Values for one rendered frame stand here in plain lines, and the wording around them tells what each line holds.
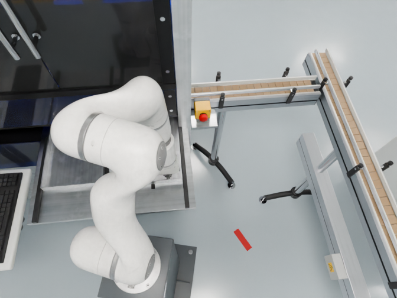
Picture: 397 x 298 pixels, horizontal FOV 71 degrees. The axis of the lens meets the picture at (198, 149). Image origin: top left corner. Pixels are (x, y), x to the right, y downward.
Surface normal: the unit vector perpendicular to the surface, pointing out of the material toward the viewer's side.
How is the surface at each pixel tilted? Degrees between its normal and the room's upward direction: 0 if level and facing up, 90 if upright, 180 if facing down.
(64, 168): 0
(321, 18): 0
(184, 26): 90
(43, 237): 0
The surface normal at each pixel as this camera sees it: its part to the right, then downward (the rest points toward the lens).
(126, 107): 0.33, 0.63
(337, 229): 0.03, -0.46
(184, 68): 0.11, 0.88
